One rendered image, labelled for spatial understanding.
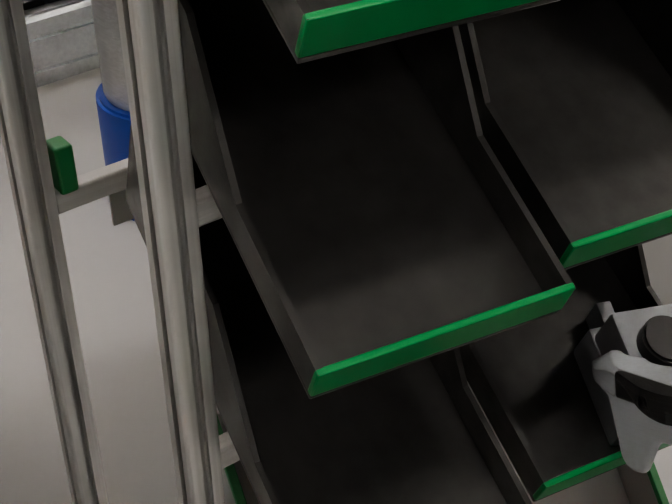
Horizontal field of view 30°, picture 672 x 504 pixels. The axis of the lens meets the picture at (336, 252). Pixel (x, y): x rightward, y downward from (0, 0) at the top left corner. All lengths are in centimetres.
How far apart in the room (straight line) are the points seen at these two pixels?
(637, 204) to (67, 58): 134
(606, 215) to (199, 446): 24
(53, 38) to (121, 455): 81
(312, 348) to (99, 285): 94
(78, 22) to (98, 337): 64
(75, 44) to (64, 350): 111
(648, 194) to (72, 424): 41
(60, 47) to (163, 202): 132
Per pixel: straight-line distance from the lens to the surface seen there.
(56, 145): 75
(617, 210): 65
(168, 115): 56
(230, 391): 66
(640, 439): 69
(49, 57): 188
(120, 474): 122
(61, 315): 81
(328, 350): 55
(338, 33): 45
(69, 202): 77
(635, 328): 72
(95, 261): 149
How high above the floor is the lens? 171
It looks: 35 degrees down
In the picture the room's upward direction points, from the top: 1 degrees counter-clockwise
